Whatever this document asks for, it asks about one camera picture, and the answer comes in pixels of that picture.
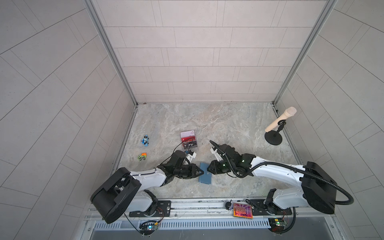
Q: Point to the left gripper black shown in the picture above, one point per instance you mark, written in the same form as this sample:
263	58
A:
192	168

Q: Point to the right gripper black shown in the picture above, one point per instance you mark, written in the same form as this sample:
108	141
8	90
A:
213	167

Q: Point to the blue card holder wallet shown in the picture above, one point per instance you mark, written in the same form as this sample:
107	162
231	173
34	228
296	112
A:
206	178

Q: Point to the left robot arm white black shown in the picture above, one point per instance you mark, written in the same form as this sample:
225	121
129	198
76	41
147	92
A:
126	191

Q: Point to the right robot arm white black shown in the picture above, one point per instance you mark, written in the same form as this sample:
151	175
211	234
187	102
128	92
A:
310	185

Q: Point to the pink orange patterned card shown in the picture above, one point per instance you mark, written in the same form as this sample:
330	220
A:
243	211

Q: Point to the small black knob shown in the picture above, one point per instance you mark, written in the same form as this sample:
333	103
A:
229	205

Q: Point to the green orange toy car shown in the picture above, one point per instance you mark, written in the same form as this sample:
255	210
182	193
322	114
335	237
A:
142	157

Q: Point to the blue toy car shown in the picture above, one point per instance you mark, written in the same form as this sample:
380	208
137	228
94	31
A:
145	140

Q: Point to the beige microphone on stand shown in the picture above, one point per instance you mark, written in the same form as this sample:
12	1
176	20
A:
272	132

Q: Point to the left green circuit board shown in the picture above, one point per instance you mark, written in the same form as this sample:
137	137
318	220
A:
148	227

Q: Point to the green circuit board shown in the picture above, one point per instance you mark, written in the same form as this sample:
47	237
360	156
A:
277	225
148	227

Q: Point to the right green circuit board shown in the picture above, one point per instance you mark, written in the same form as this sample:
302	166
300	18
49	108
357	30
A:
277	225

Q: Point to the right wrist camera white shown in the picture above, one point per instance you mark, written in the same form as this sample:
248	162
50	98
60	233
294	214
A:
214	151

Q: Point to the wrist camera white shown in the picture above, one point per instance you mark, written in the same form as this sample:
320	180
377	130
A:
214	151
190	155

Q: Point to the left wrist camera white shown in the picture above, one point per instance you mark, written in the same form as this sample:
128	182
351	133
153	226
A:
190	155

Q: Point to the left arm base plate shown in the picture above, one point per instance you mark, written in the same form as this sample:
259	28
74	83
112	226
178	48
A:
161	209

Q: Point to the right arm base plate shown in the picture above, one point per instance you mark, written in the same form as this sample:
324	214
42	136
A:
259	208

